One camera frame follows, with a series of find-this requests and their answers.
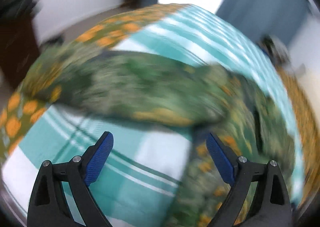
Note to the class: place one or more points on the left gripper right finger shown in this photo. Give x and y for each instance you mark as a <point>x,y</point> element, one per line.
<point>258,195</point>

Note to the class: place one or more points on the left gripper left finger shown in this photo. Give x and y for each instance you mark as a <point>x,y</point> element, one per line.
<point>61,195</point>

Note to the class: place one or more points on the green landscape print padded jacket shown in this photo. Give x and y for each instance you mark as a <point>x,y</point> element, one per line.
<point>150,88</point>

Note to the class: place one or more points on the pile of clothes on chair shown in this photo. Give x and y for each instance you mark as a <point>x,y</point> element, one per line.
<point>275,49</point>

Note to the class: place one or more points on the teal white plaid bed sheet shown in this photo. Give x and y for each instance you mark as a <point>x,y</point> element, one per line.
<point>148,160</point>

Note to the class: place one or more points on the orange floral green quilt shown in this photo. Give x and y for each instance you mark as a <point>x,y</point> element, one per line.
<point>33,97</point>

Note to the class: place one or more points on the dark wooden cabinet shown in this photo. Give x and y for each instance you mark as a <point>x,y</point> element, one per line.
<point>19,49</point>

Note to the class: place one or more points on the blue curtain right panel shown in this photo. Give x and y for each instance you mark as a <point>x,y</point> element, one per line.
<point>258,18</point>

